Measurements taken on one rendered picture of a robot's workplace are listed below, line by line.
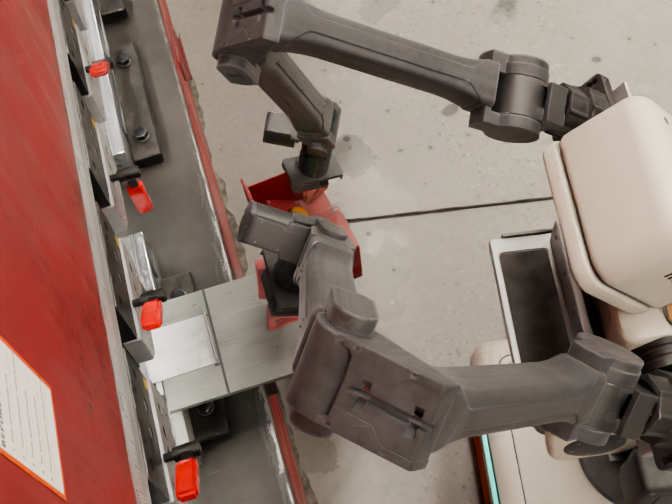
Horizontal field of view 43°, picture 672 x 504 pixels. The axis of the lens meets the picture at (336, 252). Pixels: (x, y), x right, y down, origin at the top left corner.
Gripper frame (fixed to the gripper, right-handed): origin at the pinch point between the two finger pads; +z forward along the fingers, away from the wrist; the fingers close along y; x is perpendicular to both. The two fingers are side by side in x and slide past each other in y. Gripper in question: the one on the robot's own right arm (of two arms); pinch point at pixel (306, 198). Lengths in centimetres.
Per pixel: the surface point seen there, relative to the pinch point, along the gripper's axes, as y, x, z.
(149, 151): 27.1, -13.8, -6.0
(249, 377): 27, 41, -15
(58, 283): 52, 51, -65
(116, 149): 33.7, -11.3, -11.0
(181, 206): 24.6, -1.6, -3.4
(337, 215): -3.7, 6.4, -1.1
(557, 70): -120, -64, 48
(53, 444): 55, 68, -71
